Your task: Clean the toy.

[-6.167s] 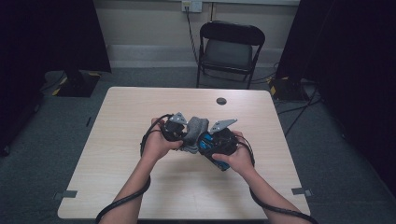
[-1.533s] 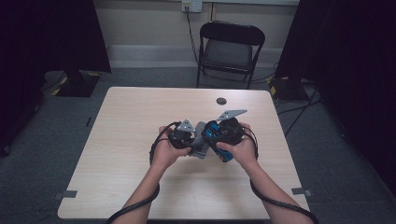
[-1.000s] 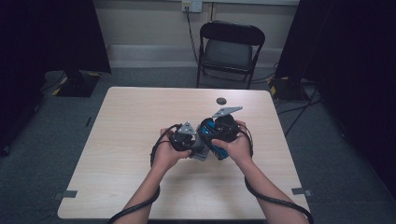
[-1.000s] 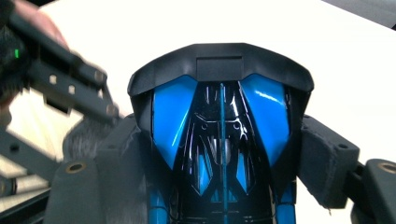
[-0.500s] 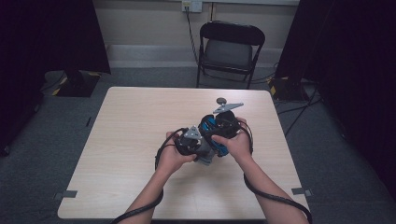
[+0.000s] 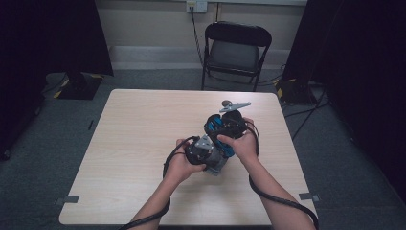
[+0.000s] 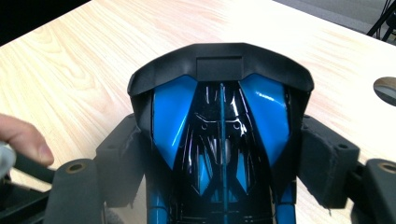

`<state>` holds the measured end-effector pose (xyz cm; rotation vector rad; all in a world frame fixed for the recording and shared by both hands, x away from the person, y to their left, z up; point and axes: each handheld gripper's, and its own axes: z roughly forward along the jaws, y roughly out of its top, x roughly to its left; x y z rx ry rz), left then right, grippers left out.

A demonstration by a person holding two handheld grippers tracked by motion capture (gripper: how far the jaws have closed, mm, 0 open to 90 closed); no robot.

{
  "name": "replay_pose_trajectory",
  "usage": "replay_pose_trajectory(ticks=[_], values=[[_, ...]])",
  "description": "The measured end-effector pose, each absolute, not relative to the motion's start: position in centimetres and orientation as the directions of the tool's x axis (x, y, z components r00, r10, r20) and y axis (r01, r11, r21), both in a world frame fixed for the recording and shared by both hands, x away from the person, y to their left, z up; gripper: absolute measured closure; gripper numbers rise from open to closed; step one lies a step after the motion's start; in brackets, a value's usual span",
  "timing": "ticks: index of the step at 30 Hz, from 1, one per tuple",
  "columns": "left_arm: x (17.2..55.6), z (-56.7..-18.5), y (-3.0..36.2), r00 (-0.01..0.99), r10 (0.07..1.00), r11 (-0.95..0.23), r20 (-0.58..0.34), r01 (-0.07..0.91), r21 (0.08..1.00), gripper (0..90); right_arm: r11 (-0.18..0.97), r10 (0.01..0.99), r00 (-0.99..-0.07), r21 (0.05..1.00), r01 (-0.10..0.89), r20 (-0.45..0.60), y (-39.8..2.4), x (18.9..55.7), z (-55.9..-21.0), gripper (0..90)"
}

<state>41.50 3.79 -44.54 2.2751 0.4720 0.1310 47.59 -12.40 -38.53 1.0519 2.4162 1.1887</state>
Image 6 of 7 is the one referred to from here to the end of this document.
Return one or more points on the grey tape piece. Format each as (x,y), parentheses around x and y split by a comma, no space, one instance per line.
(308,196)
(68,199)

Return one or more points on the small black tape strip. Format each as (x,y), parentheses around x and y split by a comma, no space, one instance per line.
(91,125)

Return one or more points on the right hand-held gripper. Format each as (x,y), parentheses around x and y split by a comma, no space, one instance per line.
(234,126)

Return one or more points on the black curtain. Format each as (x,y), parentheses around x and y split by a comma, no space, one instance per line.
(367,64)
(48,38)

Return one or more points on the person's right hand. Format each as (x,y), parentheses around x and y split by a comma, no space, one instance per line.
(244,148)

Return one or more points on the round grey table grommet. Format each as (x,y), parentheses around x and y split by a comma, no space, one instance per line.
(225,102)

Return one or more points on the black stand base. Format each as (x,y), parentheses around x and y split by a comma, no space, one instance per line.
(79,89)
(295,92)

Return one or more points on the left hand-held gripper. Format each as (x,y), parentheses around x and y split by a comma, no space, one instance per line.
(198,155)

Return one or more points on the blue toy car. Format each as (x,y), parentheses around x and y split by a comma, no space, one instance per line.
(227,150)

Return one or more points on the white wall socket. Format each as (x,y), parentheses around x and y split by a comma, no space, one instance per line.
(199,6)

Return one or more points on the grey cloth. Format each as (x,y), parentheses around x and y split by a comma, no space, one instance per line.
(217,166)

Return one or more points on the black folding chair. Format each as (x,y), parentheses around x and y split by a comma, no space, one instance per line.
(237,33)

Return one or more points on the person's left hand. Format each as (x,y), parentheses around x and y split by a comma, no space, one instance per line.
(180,166)

